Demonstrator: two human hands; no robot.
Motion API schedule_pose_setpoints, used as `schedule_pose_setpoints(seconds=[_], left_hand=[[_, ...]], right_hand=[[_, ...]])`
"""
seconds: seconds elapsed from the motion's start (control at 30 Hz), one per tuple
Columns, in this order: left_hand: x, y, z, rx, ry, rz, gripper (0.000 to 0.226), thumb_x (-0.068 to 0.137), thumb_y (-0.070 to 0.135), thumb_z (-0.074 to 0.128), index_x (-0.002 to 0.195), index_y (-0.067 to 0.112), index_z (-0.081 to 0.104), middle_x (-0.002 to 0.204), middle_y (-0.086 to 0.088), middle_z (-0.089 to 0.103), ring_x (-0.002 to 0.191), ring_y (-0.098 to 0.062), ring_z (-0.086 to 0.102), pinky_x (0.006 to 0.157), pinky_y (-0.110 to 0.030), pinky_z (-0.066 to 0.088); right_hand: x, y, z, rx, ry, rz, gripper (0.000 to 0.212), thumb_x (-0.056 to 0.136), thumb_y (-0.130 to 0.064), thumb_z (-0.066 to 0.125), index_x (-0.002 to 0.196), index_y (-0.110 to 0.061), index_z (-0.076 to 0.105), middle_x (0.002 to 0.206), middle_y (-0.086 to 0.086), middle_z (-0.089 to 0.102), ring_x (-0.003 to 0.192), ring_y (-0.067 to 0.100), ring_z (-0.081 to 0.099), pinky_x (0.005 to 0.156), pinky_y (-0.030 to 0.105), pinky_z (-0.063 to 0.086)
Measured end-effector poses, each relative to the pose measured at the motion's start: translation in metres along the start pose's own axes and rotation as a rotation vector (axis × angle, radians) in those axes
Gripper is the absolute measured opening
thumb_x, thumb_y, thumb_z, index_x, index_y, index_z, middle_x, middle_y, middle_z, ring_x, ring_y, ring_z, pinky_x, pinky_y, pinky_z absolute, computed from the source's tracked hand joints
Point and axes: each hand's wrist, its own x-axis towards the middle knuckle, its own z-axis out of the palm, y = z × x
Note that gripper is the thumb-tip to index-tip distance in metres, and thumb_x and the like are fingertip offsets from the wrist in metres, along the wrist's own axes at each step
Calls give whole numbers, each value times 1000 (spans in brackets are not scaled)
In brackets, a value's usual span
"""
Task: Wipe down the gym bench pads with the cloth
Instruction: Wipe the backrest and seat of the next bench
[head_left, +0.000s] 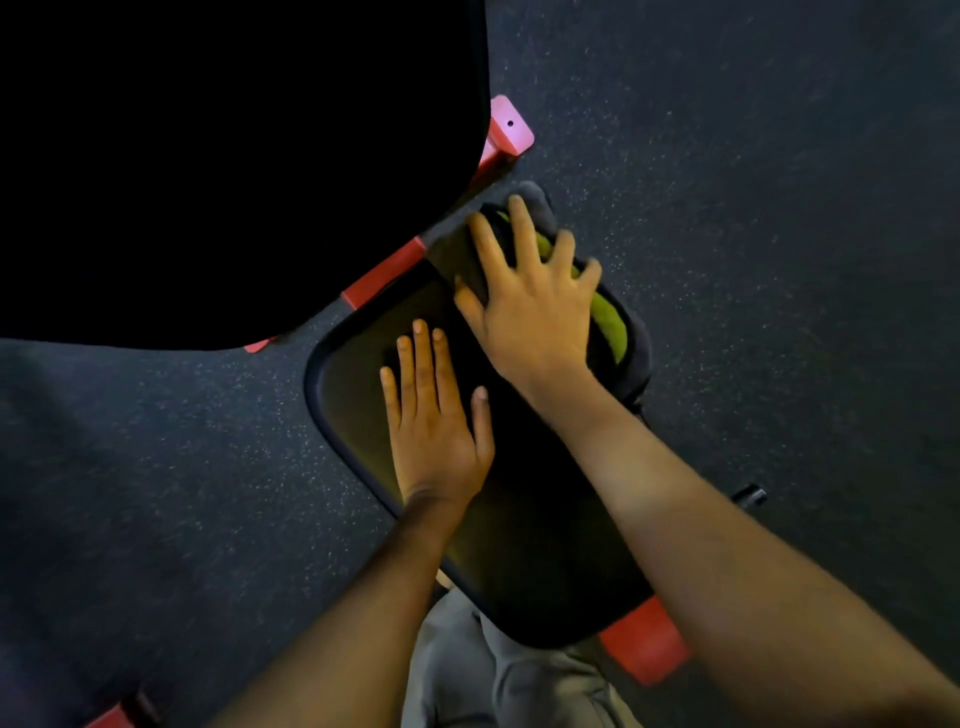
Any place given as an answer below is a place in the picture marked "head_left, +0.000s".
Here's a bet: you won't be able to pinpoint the grey and green cleaning cloth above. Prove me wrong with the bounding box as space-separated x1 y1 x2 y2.
491 180 654 412

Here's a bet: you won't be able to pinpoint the red and black frame foot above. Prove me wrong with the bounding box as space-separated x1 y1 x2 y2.
84 688 162 728

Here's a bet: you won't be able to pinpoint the person's right forearm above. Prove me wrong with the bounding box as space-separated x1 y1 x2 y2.
517 364 960 728

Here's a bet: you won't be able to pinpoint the person's left forearm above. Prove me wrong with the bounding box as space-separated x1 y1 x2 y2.
208 495 471 728

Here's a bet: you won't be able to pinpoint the person's left hand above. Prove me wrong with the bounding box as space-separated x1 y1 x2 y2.
378 319 497 508

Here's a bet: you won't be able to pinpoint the person's grey trousers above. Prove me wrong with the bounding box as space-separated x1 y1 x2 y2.
400 577 645 728

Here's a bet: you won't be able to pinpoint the red bench frame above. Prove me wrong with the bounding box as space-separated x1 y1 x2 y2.
243 93 694 688

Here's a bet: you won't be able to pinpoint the person's right hand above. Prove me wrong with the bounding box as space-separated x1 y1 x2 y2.
453 194 603 393

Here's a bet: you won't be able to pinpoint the black bench seat pad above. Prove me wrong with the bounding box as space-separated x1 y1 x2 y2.
303 201 656 651

